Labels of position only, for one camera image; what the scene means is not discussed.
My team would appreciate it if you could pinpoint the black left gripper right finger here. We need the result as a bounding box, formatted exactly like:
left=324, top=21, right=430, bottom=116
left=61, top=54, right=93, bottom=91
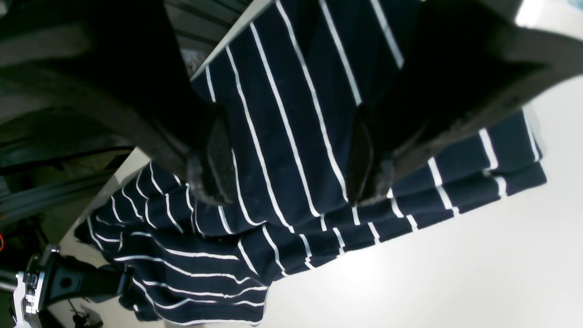
left=346, top=0, right=583, bottom=207

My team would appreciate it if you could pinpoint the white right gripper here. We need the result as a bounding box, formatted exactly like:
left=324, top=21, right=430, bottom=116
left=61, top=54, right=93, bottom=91
left=12, top=246, right=131, bottom=326

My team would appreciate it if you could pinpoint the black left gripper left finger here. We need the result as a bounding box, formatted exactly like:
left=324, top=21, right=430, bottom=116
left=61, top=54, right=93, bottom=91
left=0, top=0, right=235, bottom=206

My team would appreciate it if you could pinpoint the navy white striped T-shirt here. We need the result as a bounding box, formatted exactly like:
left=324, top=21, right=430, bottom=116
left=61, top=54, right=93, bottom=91
left=74, top=0, right=547, bottom=326

